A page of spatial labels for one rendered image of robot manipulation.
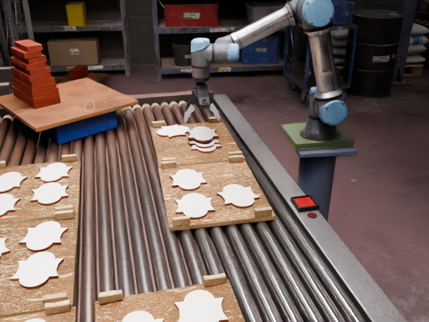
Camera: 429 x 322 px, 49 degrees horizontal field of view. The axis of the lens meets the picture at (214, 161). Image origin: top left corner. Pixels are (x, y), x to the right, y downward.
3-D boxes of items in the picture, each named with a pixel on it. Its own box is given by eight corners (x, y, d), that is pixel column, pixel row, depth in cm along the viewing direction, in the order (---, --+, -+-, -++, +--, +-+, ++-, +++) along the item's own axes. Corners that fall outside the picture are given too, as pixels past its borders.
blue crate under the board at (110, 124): (87, 110, 243) (85, 91, 238) (119, 127, 222) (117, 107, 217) (29, 125, 224) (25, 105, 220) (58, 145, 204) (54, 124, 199)
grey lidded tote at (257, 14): (280, 19, 624) (281, 1, 613) (289, 25, 593) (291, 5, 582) (243, 21, 614) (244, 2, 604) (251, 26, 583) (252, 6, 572)
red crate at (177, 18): (214, 20, 619) (214, -2, 607) (218, 27, 580) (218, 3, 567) (164, 21, 612) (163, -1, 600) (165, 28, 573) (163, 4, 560)
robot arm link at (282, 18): (312, -15, 198) (208, 36, 204) (318, -13, 188) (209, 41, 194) (322, 11, 202) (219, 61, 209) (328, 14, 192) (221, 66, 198)
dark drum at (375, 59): (378, 81, 593) (390, 8, 553) (399, 96, 541) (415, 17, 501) (333, 82, 587) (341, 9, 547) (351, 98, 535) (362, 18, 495)
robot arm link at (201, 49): (212, 41, 183) (190, 41, 182) (212, 68, 188) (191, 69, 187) (210, 36, 190) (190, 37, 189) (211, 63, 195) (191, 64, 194)
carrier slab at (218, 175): (244, 163, 189) (244, 160, 188) (275, 220, 153) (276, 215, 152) (158, 171, 183) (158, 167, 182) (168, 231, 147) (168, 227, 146)
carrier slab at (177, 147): (222, 124, 226) (222, 121, 225) (244, 161, 190) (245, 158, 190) (150, 130, 219) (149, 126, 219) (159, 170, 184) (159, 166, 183)
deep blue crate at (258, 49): (274, 56, 649) (275, 29, 632) (279, 64, 613) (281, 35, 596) (238, 57, 647) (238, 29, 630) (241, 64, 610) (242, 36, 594)
